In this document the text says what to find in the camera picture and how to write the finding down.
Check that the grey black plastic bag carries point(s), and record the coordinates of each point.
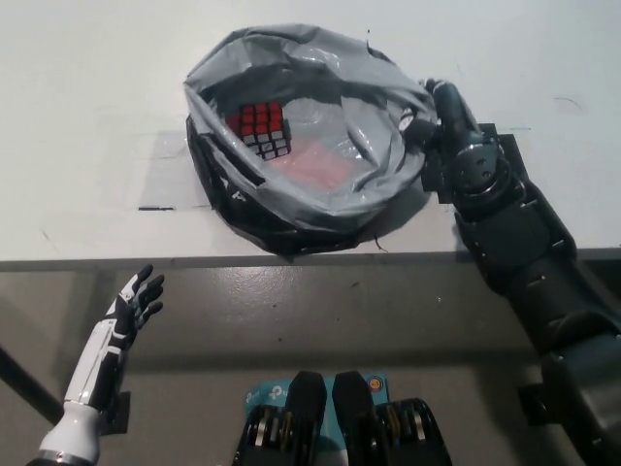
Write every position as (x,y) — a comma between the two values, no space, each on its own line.
(315,218)

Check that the left black robot body block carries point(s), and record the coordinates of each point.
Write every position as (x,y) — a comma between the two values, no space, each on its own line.
(301,412)

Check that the black diagonal table leg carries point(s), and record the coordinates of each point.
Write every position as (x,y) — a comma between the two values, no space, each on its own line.
(24,378)

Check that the Rubik's cube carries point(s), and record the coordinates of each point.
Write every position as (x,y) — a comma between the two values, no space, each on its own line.
(259,128)

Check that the black floor bracket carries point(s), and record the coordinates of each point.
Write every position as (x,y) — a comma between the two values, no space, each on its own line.
(121,412)
(533,405)

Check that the black robot body block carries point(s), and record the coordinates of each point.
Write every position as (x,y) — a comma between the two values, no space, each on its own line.
(359,412)
(301,412)

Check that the pink red item in bag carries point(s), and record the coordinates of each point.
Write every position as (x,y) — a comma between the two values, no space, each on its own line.
(320,167)

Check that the right black robot body block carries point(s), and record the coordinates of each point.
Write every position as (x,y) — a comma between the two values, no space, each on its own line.
(359,412)

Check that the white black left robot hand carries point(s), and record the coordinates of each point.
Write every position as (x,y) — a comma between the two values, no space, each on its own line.
(97,359)

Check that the clear tape patch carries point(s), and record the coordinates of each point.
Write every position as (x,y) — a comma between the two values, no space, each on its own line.
(165,170)

